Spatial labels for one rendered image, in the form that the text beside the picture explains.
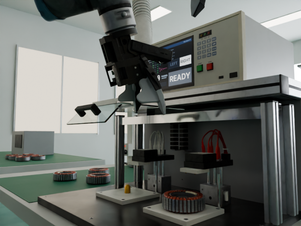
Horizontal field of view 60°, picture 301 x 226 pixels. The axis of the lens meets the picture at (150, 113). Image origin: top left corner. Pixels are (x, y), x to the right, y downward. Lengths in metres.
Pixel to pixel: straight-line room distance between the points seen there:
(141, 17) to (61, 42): 3.72
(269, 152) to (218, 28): 0.39
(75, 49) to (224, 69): 5.36
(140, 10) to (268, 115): 1.90
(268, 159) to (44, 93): 5.12
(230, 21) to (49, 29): 5.27
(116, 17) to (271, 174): 0.49
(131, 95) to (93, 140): 5.30
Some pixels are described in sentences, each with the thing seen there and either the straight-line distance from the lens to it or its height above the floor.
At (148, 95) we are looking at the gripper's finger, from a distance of 0.57.
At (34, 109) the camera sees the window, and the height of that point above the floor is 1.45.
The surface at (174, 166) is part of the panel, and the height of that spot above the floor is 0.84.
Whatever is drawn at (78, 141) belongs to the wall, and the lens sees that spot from 5.79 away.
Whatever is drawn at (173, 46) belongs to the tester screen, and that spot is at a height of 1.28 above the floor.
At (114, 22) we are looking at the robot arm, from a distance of 0.59.
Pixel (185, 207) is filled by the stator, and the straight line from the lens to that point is 0.67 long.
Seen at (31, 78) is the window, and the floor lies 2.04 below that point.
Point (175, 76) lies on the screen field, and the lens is 0.92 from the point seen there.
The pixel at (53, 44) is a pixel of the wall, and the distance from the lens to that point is 5.84.
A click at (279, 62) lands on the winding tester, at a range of 1.01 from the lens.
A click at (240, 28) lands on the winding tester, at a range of 0.80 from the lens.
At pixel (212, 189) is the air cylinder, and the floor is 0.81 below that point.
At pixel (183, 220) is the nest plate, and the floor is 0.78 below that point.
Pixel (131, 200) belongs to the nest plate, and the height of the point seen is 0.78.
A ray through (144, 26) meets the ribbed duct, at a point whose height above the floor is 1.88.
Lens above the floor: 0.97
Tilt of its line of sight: 5 degrees up
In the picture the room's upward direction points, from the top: straight up
